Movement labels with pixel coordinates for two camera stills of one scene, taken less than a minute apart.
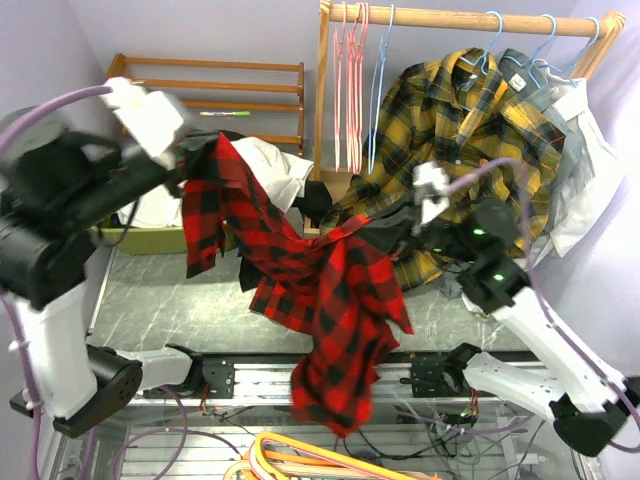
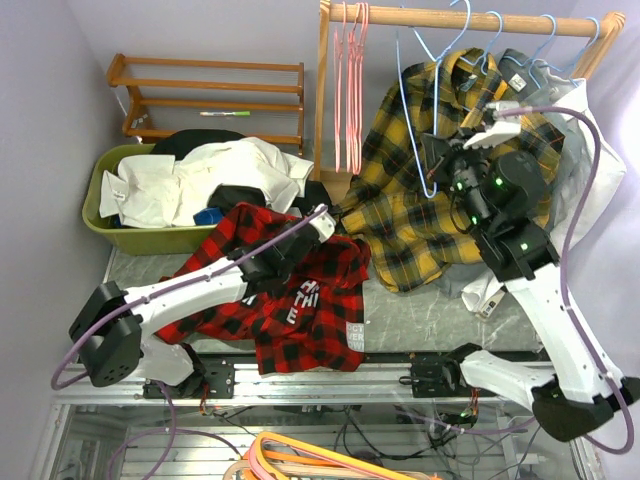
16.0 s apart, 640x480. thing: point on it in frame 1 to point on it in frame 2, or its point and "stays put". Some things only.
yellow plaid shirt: (455, 111) stays put
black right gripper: (412, 237) to (449, 151)
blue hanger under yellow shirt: (485, 54) stays put
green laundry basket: (142, 240) stays put
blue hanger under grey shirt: (532, 60) stays put
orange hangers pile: (273, 456) stays put
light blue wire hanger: (376, 94) to (435, 60)
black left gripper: (176, 176) to (265, 243)
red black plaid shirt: (341, 290) to (295, 294)
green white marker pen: (224, 113) stays put
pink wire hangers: (356, 47) stays put
